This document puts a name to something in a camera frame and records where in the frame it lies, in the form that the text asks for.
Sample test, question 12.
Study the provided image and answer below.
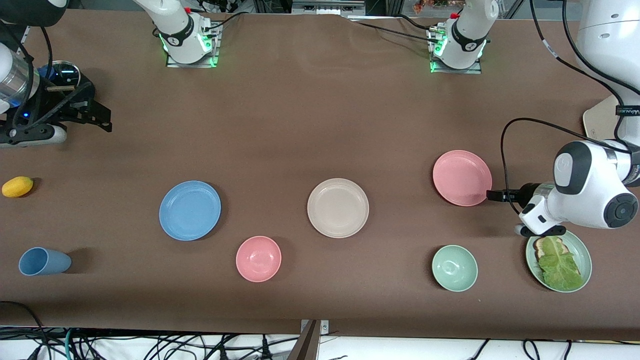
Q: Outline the pink plate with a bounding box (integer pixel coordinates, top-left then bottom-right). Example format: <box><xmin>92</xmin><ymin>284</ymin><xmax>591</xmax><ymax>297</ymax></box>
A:
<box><xmin>432</xmin><ymin>150</ymin><xmax>493</xmax><ymax>207</ymax></box>

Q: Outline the blue plate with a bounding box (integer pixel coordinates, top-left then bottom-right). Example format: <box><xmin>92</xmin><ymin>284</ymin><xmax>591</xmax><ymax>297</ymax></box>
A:
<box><xmin>159</xmin><ymin>180</ymin><xmax>222</xmax><ymax>242</ymax></box>

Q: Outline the toast bread slice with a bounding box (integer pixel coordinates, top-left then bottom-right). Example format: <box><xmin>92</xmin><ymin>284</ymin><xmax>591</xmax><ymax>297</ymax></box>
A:
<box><xmin>533</xmin><ymin>237</ymin><xmax>568</xmax><ymax>261</ymax></box>

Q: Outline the green bowl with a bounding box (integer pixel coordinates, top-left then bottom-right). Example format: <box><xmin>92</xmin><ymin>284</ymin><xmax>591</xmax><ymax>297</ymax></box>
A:
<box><xmin>431</xmin><ymin>244</ymin><xmax>479</xmax><ymax>293</ymax></box>

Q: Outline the green plate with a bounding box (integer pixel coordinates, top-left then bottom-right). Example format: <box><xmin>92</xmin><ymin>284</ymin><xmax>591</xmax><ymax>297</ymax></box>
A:
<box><xmin>525</xmin><ymin>229</ymin><xmax>593</xmax><ymax>294</ymax></box>

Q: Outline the green lettuce leaf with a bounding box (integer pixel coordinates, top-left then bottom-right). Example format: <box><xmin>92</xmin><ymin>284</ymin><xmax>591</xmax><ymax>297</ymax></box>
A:
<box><xmin>537</xmin><ymin>236</ymin><xmax>584</xmax><ymax>292</ymax></box>

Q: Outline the yellow lemon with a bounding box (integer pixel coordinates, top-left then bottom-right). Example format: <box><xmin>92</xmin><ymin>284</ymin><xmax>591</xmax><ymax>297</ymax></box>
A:
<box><xmin>1</xmin><ymin>176</ymin><xmax>34</xmax><ymax>198</ymax></box>

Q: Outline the blue cup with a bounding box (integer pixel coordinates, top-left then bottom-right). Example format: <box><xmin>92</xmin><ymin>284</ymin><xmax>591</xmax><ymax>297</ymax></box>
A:
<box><xmin>18</xmin><ymin>247</ymin><xmax>72</xmax><ymax>277</ymax></box>

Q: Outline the beige plate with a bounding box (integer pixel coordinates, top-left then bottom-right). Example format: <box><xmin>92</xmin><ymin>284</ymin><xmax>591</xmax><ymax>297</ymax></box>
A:
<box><xmin>307</xmin><ymin>178</ymin><xmax>370</xmax><ymax>239</ymax></box>

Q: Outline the pink bowl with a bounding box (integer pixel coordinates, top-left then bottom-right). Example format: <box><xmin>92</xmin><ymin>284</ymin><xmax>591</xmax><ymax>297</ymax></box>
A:
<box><xmin>235</xmin><ymin>235</ymin><xmax>282</xmax><ymax>283</ymax></box>

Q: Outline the grey metal device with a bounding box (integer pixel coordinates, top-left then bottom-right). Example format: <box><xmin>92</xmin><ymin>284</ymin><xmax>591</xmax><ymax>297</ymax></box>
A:
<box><xmin>291</xmin><ymin>0</ymin><xmax>367</xmax><ymax>17</ymax></box>

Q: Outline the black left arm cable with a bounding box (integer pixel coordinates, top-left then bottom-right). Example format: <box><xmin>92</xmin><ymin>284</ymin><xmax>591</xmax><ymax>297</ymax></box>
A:
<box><xmin>500</xmin><ymin>0</ymin><xmax>640</xmax><ymax>216</ymax></box>

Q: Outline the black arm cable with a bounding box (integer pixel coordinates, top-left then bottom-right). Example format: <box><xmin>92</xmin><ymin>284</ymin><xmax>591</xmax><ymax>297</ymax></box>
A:
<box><xmin>500</xmin><ymin>0</ymin><xmax>640</xmax><ymax>216</ymax></box>
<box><xmin>0</xmin><ymin>22</ymin><xmax>96</xmax><ymax>133</ymax></box>

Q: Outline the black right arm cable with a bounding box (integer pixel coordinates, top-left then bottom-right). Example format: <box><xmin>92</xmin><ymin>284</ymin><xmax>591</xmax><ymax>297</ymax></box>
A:
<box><xmin>0</xmin><ymin>22</ymin><xmax>96</xmax><ymax>133</ymax></box>

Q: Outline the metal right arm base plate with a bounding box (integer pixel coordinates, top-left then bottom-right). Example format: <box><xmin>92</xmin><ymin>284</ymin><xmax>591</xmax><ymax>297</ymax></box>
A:
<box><xmin>166</xmin><ymin>22</ymin><xmax>221</xmax><ymax>68</ymax></box>

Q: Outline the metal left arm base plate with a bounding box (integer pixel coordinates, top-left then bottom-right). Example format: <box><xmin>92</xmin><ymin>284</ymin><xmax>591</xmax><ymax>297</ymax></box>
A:
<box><xmin>430</xmin><ymin>27</ymin><xmax>483</xmax><ymax>75</ymax></box>

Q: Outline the black base power cable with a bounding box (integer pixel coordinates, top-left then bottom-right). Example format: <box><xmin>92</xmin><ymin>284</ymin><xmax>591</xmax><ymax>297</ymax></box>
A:
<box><xmin>345</xmin><ymin>14</ymin><xmax>446</xmax><ymax>46</ymax></box>
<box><xmin>202</xmin><ymin>11</ymin><xmax>256</xmax><ymax>36</ymax></box>

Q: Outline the black floor cable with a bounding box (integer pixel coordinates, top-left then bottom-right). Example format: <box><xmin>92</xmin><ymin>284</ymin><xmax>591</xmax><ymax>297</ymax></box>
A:
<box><xmin>0</xmin><ymin>300</ymin><xmax>48</xmax><ymax>360</ymax></box>

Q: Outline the silver metal bracket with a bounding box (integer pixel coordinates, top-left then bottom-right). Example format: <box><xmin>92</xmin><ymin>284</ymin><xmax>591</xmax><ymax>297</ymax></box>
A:
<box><xmin>300</xmin><ymin>319</ymin><xmax>330</xmax><ymax>335</ymax></box>

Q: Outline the green cable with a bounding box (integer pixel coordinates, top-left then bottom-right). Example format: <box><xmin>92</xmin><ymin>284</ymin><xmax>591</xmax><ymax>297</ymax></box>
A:
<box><xmin>64</xmin><ymin>327</ymin><xmax>81</xmax><ymax>360</ymax></box>

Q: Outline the dark camera mount post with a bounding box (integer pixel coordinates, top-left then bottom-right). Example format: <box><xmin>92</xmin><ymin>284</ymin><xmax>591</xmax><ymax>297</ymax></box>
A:
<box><xmin>286</xmin><ymin>320</ymin><xmax>321</xmax><ymax>360</ymax></box>

